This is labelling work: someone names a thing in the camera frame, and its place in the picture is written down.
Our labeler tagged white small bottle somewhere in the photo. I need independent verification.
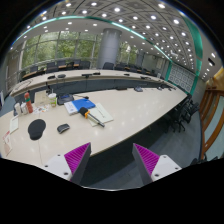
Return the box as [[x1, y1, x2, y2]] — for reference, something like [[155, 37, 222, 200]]
[[14, 103, 22, 116]]

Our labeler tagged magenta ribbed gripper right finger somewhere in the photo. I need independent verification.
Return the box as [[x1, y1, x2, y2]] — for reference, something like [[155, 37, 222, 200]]
[[132, 143, 183, 186]]

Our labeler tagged white document sheet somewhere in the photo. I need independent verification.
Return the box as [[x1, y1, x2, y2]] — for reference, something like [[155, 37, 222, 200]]
[[88, 103, 113, 126]]

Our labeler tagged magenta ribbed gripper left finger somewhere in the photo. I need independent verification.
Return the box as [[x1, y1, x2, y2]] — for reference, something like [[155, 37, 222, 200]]
[[44, 142, 92, 185]]

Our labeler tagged black conference phone device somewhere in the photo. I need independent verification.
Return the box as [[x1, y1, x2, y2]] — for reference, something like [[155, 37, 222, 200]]
[[57, 94, 74, 105]]

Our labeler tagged black round mouse pad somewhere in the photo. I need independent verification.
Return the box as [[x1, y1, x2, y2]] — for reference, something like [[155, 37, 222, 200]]
[[28, 119, 46, 140]]

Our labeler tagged white paper booklet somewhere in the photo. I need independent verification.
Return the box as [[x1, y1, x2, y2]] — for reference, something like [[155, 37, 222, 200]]
[[64, 102, 78, 115]]

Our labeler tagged black office chair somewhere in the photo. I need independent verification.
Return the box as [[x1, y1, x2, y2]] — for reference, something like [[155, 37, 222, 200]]
[[167, 100, 199, 130]]

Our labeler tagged black orange handheld microphone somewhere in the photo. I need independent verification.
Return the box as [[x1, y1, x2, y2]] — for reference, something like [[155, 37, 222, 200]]
[[79, 107, 104, 127]]

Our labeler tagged red sauce bottle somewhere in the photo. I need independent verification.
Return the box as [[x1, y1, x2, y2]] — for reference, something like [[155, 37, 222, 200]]
[[24, 92, 33, 113]]

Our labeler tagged blue folder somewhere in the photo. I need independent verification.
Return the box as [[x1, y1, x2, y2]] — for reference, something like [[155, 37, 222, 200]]
[[73, 99, 95, 110]]

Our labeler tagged green white paper cup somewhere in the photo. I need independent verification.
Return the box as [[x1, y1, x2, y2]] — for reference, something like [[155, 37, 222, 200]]
[[48, 93, 57, 107]]

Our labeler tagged grey concrete pillar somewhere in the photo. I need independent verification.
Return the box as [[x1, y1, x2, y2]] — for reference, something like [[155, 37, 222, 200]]
[[97, 28, 122, 69]]

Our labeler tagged black computer mouse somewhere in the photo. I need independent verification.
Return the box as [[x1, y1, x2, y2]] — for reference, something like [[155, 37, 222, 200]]
[[57, 124, 70, 134]]

